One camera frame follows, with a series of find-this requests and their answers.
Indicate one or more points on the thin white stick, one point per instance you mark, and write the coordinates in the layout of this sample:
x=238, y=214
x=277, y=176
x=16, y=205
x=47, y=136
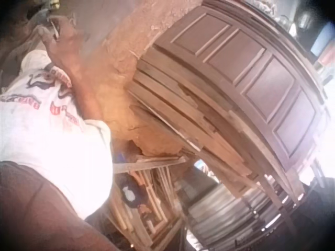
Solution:
x=54, y=30

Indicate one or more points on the brown panelled wooden door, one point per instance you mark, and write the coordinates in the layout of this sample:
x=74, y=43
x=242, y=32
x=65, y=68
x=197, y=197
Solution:
x=251, y=78

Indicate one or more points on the cluttered shelf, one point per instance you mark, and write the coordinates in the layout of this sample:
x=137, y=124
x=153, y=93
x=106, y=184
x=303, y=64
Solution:
x=314, y=34

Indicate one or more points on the person's right hand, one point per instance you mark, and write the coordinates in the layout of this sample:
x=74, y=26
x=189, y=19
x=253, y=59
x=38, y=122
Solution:
x=62, y=43

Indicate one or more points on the stack of wooden planks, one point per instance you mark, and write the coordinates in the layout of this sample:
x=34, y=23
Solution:
x=183, y=115

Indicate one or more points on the pile of wooden frames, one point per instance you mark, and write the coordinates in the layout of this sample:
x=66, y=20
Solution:
x=157, y=209

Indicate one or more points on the person's right fingers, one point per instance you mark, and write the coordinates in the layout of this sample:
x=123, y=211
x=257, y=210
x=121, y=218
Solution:
x=45, y=33

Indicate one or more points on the corrugated metal sheets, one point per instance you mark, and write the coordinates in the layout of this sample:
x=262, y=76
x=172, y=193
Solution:
x=222, y=209

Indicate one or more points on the dark cap with white patch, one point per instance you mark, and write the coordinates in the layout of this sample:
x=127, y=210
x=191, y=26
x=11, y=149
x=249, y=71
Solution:
x=129, y=192

